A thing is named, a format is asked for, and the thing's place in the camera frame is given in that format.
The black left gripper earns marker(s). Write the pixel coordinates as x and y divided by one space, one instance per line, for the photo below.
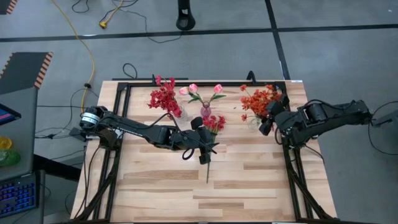
189 140

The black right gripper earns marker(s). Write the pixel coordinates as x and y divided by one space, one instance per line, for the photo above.
286 121

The red artificial flower stem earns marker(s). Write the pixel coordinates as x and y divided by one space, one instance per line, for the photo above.
169 107
160 79
214 123

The pink tulip stem one bud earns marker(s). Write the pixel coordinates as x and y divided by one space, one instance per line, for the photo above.
218 88

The pink tulip stem two buds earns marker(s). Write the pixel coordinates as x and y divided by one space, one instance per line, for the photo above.
193 88

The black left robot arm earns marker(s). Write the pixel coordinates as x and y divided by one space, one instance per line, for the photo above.
133 130

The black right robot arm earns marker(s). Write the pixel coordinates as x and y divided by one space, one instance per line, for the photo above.
335 113

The tall clear glass vase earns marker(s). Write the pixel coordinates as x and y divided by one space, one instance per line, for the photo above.
253 124

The purple glass vase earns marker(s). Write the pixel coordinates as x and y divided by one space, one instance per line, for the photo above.
206 111

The short clear glass vase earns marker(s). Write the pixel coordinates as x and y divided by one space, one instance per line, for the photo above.
183 117

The black clamp hook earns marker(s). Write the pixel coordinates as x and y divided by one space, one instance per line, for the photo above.
251 75

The grey stand foot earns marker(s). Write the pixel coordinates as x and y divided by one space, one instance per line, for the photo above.
387 119

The grey side desk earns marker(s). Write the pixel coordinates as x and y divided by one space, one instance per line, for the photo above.
21 140

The backlit black keyboard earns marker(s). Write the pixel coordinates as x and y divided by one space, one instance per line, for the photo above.
17 194

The large black orange-striped mat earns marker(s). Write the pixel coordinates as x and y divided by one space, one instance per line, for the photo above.
21 71

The green plastic object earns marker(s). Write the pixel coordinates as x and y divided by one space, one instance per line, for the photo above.
9 158

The dark tablet screen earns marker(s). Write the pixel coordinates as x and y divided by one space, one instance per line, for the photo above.
7 115

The yellow plastic object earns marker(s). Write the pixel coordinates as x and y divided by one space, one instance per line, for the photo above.
4 143

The small black orange-striped mat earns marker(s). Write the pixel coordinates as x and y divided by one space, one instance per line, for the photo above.
6 5

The black aluminium table frame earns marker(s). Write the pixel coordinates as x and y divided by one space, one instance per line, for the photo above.
140 84

